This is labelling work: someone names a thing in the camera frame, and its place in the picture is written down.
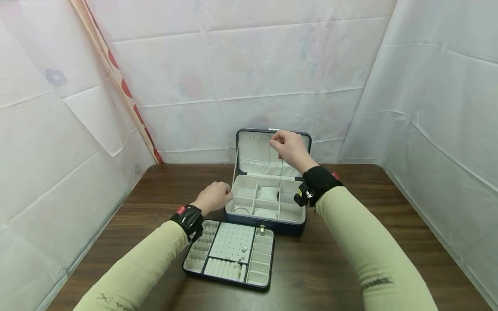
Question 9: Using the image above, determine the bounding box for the black wrist band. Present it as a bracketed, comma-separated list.
[293, 165, 344, 208]
[169, 204, 205, 243]

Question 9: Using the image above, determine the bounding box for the blue jewelry tray insert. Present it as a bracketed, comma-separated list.
[182, 219, 275, 292]

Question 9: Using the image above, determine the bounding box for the thin silver chain necklace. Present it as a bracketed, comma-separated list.
[268, 141, 285, 190]

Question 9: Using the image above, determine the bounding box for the person's right hand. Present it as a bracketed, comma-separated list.
[269, 130, 320, 175]

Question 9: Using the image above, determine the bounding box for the person's left hand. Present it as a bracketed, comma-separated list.
[191, 181, 234, 217]

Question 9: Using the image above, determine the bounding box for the person's left forearm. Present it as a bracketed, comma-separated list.
[73, 220, 190, 311]

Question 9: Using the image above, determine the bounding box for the open blue jewelry box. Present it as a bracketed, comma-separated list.
[224, 128, 313, 237]

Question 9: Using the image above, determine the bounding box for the grey watch pillow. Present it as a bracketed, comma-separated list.
[257, 186, 280, 202]

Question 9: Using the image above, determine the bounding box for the person's right forearm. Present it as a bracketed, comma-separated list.
[315, 186, 439, 311]

